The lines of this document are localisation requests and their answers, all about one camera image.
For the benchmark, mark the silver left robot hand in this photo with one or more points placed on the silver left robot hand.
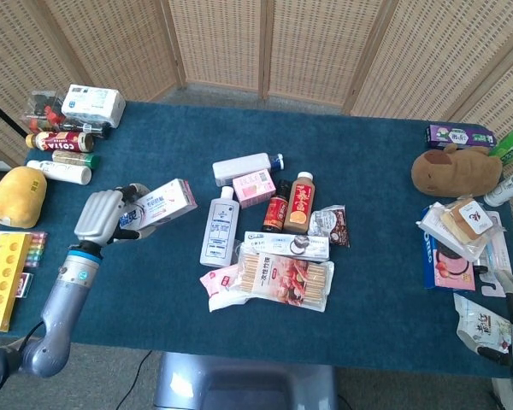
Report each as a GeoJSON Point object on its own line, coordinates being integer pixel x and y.
{"type": "Point", "coordinates": [98, 215]}

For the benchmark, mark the pink white toothpaste box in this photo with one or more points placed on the pink white toothpaste box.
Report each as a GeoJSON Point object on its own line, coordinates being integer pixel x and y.
{"type": "Point", "coordinates": [162, 205]}

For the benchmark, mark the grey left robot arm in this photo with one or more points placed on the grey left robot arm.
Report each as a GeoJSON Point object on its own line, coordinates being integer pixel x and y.
{"type": "Point", "coordinates": [60, 307]}

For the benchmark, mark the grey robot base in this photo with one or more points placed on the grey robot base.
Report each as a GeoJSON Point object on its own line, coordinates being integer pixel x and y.
{"type": "Point", "coordinates": [243, 382]}

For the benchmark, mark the blue pink package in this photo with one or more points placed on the blue pink package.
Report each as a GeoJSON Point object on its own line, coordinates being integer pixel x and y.
{"type": "Point", "coordinates": [449, 269]}

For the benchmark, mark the yellow toy tray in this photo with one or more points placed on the yellow toy tray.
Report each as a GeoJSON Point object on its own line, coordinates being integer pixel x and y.
{"type": "Point", "coordinates": [4, 282]}

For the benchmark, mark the clear box red items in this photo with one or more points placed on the clear box red items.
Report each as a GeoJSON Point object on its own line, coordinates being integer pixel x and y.
{"type": "Point", "coordinates": [43, 111]}

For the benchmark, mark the small pink box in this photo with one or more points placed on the small pink box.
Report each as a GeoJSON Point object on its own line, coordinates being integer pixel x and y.
{"type": "Point", "coordinates": [254, 188]}

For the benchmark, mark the purple box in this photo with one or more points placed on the purple box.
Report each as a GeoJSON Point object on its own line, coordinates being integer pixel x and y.
{"type": "Point", "coordinates": [457, 136]}

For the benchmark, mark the white snack bag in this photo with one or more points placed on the white snack bag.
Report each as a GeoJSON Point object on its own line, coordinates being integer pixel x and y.
{"type": "Point", "coordinates": [483, 324]}

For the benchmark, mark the white tube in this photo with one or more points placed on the white tube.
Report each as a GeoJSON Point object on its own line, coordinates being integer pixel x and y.
{"type": "Point", "coordinates": [60, 171]}

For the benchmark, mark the jar with green cap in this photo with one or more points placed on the jar with green cap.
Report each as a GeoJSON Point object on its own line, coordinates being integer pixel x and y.
{"type": "Point", "coordinates": [74, 159]}

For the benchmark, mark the pink toothbrush pack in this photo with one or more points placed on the pink toothbrush pack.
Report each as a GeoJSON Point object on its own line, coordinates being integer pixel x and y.
{"type": "Point", "coordinates": [496, 256]}

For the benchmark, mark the red Costa coffee bottle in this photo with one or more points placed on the red Costa coffee bottle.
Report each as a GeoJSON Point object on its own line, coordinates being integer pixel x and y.
{"type": "Point", "coordinates": [62, 141]}

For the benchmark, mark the yellow plush toy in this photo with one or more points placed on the yellow plush toy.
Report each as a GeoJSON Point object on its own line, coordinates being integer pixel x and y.
{"type": "Point", "coordinates": [15, 196]}

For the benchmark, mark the slim black bottle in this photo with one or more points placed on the slim black bottle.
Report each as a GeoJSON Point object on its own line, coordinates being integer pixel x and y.
{"type": "Point", "coordinates": [85, 128]}

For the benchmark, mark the small red card pack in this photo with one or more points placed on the small red card pack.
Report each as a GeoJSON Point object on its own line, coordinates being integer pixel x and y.
{"type": "Point", "coordinates": [25, 285]}

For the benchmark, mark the white tissue pack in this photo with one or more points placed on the white tissue pack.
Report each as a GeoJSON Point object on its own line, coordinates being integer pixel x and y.
{"type": "Point", "coordinates": [93, 104]}

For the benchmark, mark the packaged sandwich cakes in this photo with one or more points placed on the packaged sandwich cakes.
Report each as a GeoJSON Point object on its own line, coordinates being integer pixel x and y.
{"type": "Point", "coordinates": [468, 220]}

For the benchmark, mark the white lotion bottle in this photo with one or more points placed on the white lotion bottle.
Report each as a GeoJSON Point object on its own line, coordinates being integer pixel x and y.
{"type": "Point", "coordinates": [220, 230]}

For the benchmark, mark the clear packaged snack tray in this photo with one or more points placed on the clear packaged snack tray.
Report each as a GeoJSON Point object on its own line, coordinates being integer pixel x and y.
{"type": "Point", "coordinates": [436, 224]}

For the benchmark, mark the white bottle black print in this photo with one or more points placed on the white bottle black print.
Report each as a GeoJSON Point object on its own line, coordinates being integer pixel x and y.
{"type": "Point", "coordinates": [506, 188]}

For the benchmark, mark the pink white pouch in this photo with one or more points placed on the pink white pouch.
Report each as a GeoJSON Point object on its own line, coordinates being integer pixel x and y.
{"type": "Point", "coordinates": [220, 290]}

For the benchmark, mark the white bottle blue cap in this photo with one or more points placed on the white bottle blue cap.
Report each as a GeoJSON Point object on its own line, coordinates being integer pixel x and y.
{"type": "Point", "coordinates": [243, 167]}

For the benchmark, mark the brown capybara plush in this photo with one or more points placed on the brown capybara plush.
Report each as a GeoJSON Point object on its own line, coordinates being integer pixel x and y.
{"type": "Point", "coordinates": [457, 173]}

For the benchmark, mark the dark bottle red label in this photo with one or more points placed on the dark bottle red label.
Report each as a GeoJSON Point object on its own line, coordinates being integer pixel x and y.
{"type": "Point", "coordinates": [277, 209]}

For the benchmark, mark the blue table mat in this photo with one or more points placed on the blue table mat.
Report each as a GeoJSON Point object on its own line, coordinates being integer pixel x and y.
{"type": "Point", "coordinates": [367, 192]}

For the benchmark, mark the brown drink bottle white cap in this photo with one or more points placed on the brown drink bottle white cap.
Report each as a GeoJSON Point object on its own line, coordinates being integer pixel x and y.
{"type": "Point", "coordinates": [300, 205]}

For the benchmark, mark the bamboo skewers pack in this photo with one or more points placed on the bamboo skewers pack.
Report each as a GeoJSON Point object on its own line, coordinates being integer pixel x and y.
{"type": "Point", "coordinates": [290, 279]}

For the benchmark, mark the brown white snack packet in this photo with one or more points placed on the brown white snack packet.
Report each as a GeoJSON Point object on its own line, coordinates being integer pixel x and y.
{"type": "Point", "coordinates": [331, 222]}

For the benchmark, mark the wicker folding screen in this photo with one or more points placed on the wicker folding screen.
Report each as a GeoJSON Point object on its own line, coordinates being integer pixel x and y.
{"type": "Point", "coordinates": [316, 47]}

